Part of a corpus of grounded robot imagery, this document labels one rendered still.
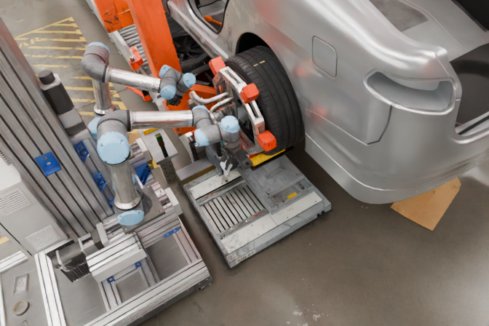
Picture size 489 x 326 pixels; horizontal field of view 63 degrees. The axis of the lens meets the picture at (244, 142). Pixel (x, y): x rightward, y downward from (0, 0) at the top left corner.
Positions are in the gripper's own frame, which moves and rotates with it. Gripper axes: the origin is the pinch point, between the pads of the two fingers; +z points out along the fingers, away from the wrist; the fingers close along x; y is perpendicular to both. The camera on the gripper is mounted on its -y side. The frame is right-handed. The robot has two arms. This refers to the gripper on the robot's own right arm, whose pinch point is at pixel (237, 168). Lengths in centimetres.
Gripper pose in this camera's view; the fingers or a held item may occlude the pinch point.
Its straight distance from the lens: 196.7
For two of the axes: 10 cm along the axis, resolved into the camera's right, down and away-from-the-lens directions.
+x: -7.7, 5.4, -3.4
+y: -6.4, -6.1, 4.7
